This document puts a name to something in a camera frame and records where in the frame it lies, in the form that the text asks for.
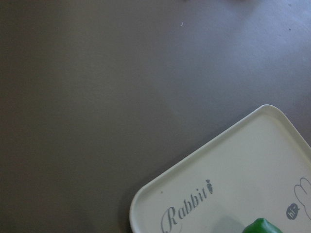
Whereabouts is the cream rabbit tray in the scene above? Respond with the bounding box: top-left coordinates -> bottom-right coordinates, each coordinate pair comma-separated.
129,105 -> 311,233

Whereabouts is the green lime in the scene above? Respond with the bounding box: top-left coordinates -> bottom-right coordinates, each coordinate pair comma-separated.
242,218 -> 282,233

